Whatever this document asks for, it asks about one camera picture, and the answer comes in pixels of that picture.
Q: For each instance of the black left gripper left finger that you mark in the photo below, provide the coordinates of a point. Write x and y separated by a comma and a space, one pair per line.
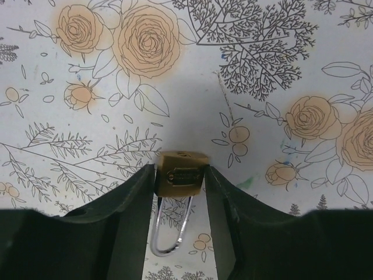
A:
104, 239

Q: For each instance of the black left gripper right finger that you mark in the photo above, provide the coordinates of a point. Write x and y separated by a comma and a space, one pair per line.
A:
252, 240

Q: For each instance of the small brass padlock shackle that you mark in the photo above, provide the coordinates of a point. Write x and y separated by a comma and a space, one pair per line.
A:
178, 174

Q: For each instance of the floral patterned table mat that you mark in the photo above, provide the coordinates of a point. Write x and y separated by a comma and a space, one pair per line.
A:
277, 94

